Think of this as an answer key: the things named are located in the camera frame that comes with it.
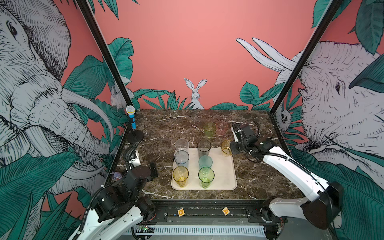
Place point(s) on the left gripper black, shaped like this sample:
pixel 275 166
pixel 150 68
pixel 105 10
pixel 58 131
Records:
pixel 154 169

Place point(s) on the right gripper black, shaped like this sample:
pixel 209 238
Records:
pixel 233 147

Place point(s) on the yellow plastic glass front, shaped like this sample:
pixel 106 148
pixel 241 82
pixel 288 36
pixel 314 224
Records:
pixel 226 148

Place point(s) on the pink plastic glass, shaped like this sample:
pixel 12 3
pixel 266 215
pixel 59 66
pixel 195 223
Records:
pixel 221 127

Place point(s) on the green plastic glass short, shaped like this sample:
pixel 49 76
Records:
pixel 209 129

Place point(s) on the dark brown plastic glass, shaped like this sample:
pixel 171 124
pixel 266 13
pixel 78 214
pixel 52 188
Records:
pixel 204 147

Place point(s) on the teal frosted glass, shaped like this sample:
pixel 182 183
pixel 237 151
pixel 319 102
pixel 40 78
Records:
pixel 205 162

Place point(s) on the amber plastic glass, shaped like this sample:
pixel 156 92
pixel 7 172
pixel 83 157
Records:
pixel 180 175

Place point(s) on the blue grey plastic glass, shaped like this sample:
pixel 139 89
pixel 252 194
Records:
pixel 181 158

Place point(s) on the tall light green glass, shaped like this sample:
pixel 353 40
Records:
pixel 206 176

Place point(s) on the beige square tray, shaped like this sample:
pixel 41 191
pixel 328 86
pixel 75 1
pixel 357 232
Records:
pixel 223 167

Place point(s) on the clear plastic glass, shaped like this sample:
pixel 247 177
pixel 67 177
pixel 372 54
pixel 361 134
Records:
pixel 182 145

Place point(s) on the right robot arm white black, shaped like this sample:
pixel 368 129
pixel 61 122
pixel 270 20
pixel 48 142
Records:
pixel 312 186

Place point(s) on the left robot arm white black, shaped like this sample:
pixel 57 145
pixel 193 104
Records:
pixel 118 207

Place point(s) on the small purple toy figure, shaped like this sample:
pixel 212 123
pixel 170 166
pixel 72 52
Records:
pixel 116 176

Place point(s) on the wooden letter block left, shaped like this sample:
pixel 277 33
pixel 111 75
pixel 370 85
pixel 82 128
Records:
pixel 181 212

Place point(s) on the wooden letter block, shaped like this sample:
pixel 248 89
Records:
pixel 181 212
pixel 225 211

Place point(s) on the white ribbed vent strip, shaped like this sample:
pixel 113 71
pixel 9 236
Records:
pixel 190 230

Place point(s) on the toy microphone on stand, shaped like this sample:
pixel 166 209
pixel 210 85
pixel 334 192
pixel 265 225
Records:
pixel 134 135

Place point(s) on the wooden letter block right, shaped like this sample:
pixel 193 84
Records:
pixel 225 211

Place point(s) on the black front rail base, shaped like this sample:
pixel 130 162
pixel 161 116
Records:
pixel 210 210

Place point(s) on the right black frame post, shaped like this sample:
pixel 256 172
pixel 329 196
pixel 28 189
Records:
pixel 325 20

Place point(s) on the black frame post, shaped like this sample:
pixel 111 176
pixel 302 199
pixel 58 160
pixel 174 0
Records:
pixel 325 20
pixel 97 34

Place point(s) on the left black frame post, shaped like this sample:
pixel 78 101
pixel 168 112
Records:
pixel 97 34

